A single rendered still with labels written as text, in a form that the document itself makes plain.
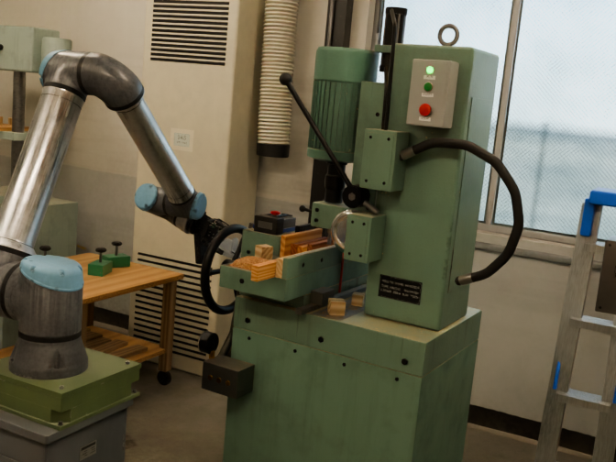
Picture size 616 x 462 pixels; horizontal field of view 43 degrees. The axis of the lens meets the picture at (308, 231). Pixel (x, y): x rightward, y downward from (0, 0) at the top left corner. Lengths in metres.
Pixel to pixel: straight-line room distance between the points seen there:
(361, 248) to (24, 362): 0.87
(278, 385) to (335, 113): 0.76
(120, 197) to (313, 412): 2.48
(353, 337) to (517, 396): 1.62
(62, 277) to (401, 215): 0.86
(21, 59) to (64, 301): 2.32
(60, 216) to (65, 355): 2.32
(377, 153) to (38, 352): 0.96
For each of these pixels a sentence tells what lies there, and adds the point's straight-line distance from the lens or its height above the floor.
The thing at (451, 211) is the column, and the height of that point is 1.12.
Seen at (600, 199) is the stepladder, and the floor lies 1.13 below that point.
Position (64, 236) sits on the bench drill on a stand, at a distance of 4.34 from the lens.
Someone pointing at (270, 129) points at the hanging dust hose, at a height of 1.20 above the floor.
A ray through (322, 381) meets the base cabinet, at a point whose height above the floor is 0.63.
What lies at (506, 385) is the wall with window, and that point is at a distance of 3.56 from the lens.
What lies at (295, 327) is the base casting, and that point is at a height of 0.75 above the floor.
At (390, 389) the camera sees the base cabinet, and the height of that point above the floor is 0.66.
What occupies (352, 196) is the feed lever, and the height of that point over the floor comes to 1.12.
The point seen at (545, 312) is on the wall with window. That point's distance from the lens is 3.44.
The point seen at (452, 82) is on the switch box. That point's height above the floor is 1.43.
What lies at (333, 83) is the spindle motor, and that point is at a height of 1.41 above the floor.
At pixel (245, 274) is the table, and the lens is 2.09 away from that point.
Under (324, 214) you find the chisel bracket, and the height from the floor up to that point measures 1.04.
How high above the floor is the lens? 1.36
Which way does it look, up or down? 10 degrees down
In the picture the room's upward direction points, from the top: 5 degrees clockwise
